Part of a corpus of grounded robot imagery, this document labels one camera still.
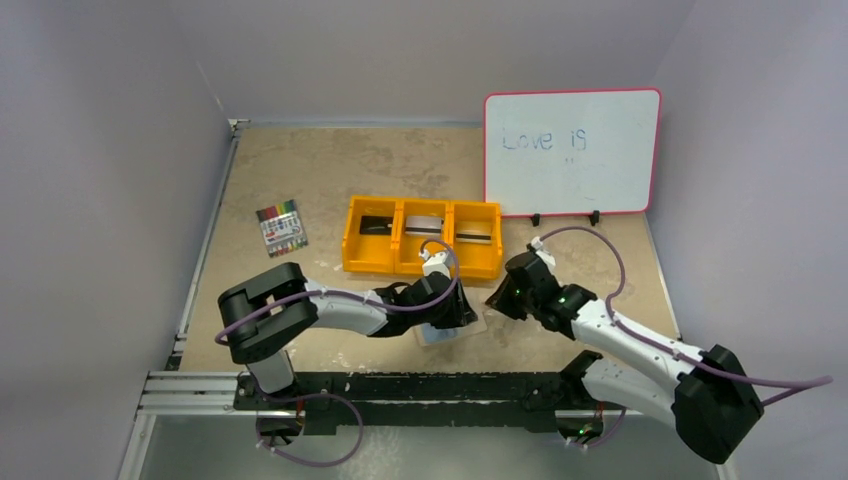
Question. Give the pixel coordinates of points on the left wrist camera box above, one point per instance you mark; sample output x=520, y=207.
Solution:
x=439, y=262

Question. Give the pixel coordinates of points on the gold magnetic stripe card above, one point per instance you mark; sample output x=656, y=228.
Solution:
x=477, y=232

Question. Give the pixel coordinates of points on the pink-framed whiteboard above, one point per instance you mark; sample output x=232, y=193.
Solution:
x=573, y=152

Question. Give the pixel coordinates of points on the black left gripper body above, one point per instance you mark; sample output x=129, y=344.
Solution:
x=447, y=308

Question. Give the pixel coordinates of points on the marker pen pack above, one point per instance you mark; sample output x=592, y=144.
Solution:
x=282, y=228

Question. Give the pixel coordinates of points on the yellow three-compartment bin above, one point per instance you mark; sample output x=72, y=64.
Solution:
x=398, y=254

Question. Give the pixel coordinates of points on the beige leather card holder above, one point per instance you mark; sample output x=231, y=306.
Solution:
x=427, y=335

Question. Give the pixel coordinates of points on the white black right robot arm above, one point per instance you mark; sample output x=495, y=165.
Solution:
x=698, y=393

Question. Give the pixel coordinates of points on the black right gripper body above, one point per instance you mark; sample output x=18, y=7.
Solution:
x=510, y=299

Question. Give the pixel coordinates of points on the black front table rail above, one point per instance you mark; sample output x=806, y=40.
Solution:
x=326, y=401

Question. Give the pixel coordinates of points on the silver magnetic stripe card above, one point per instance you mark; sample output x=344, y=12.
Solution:
x=423, y=225

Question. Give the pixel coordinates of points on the black magnetic stripe card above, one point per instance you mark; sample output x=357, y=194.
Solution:
x=376, y=225

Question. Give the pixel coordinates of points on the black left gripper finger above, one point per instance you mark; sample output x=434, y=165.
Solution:
x=465, y=313
x=442, y=324

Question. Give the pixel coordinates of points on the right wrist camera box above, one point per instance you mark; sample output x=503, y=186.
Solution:
x=536, y=246

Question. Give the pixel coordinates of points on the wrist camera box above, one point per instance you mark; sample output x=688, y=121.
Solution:
x=536, y=246
x=439, y=262

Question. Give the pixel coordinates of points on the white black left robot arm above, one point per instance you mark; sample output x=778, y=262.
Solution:
x=262, y=315

